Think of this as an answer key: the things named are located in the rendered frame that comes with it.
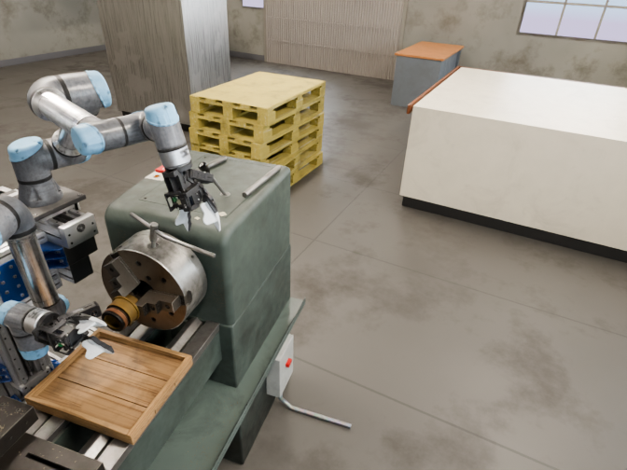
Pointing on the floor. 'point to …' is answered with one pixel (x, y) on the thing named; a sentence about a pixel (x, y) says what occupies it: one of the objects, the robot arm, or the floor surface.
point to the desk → (422, 69)
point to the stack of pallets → (262, 120)
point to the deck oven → (165, 50)
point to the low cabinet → (522, 158)
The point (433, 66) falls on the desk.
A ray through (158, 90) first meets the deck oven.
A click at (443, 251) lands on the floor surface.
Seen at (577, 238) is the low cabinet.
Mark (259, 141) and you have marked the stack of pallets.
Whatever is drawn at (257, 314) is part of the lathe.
